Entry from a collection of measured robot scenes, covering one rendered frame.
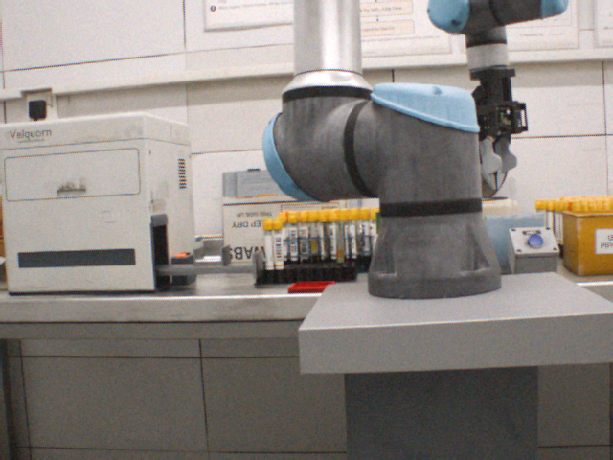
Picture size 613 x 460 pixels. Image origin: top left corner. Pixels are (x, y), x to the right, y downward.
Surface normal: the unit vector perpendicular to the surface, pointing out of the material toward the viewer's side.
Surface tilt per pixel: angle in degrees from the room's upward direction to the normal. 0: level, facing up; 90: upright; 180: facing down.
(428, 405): 90
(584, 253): 90
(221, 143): 90
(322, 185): 131
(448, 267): 72
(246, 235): 89
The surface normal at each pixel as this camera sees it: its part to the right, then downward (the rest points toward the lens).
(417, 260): -0.38, -0.24
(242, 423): -0.11, 0.06
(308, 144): -0.61, -0.06
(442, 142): 0.13, 0.04
